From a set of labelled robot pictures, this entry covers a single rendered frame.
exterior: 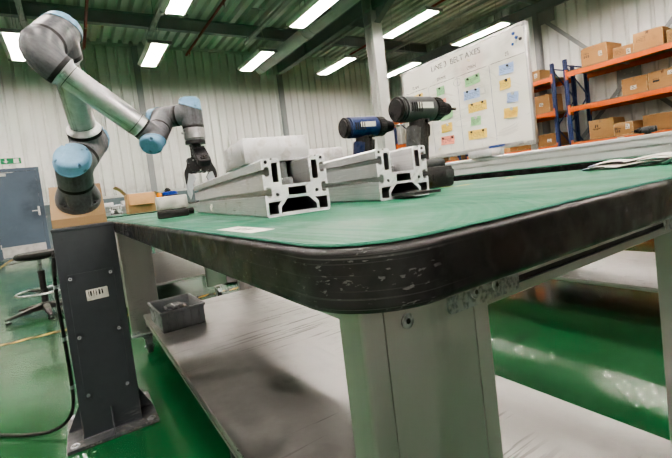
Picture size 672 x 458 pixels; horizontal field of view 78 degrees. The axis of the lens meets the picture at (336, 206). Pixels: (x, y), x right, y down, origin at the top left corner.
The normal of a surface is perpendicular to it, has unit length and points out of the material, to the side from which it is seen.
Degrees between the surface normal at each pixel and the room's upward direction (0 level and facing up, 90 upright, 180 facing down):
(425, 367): 90
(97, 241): 90
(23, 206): 90
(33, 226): 90
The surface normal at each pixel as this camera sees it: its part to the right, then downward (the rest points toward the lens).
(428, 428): 0.54, -0.02
